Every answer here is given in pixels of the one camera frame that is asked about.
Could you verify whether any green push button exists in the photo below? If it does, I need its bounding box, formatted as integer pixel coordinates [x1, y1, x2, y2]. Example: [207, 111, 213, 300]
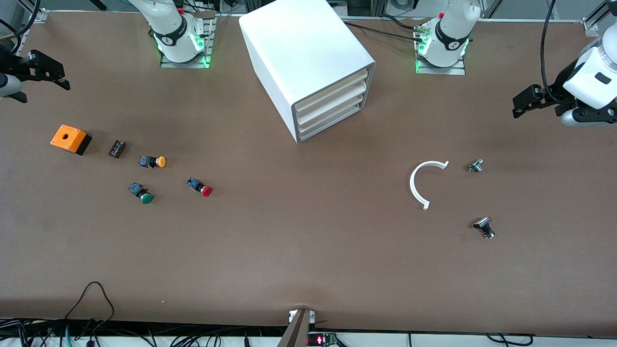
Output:
[128, 182, 155, 205]

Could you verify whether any white plastic drawer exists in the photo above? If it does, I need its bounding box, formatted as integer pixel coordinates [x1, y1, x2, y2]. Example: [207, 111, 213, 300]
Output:
[297, 92, 366, 132]
[298, 103, 363, 141]
[296, 80, 369, 123]
[295, 67, 370, 114]

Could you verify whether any red push button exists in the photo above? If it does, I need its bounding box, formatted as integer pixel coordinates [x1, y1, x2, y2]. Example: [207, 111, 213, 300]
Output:
[187, 177, 213, 197]

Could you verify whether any white drawer cabinet shell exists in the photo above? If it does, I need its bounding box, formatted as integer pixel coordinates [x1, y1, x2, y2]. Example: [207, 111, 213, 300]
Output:
[239, 0, 376, 144]

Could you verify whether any circuit board red display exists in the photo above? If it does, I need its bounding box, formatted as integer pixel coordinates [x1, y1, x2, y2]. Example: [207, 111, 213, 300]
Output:
[308, 332, 339, 347]

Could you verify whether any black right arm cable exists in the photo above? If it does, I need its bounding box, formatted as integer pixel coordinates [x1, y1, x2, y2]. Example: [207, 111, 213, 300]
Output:
[0, 0, 42, 54]

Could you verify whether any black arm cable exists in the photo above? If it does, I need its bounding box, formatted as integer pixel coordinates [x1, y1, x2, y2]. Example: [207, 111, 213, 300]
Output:
[540, 0, 561, 105]
[0, 0, 42, 54]

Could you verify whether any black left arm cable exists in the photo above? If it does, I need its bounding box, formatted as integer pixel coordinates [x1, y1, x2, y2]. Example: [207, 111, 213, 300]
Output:
[540, 0, 561, 105]

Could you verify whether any orange button enclosure box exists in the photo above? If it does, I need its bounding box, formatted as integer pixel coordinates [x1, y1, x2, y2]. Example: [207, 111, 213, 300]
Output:
[50, 125, 92, 156]

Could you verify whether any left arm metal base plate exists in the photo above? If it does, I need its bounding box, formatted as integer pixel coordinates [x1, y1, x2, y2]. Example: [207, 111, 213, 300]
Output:
[416, 24, 467, 75]

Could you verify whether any black selector switch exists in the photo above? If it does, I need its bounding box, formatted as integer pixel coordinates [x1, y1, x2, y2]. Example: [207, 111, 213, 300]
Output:
[473, 217, 496, 240]

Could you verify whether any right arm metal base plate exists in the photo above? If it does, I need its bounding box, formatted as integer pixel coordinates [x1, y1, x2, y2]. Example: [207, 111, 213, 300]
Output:
[160, 12, 215, 69]

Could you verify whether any white curved plastic bracket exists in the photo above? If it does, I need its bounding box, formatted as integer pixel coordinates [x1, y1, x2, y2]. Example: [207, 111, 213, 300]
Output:
[410, 160, 450, 211]

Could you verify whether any short black cable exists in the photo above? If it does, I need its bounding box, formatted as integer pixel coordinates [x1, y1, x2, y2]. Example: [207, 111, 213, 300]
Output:
[380, 13, 419, 30]

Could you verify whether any long black cable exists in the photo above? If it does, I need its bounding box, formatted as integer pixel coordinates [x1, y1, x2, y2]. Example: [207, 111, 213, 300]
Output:
[343, 20, 427, 44]

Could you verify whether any looped black cable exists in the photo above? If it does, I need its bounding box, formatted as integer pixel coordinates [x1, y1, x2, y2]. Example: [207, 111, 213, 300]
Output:
[65, 281, 115, 334]

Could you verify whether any grey camera mount beam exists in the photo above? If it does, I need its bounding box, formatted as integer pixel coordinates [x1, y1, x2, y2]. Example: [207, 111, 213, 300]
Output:
[277, 308, 316, 347]

